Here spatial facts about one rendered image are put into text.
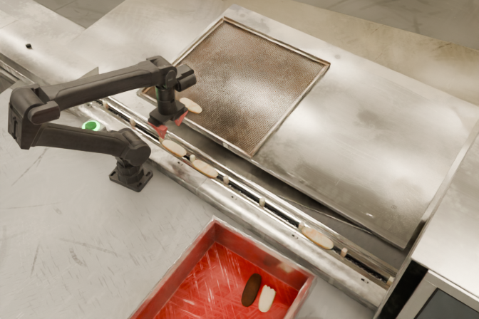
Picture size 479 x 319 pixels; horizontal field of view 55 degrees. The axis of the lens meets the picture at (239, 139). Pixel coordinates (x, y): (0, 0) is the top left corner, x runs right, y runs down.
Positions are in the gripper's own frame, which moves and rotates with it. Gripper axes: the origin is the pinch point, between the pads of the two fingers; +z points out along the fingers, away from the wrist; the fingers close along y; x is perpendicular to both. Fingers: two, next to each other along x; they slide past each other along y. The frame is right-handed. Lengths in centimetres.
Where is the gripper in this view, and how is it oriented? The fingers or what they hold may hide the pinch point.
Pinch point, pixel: (170, 129)
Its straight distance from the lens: 150.8
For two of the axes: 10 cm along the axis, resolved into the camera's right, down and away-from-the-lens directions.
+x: -8.0, -4.5, 4.0
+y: 6.0, -5.7, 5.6
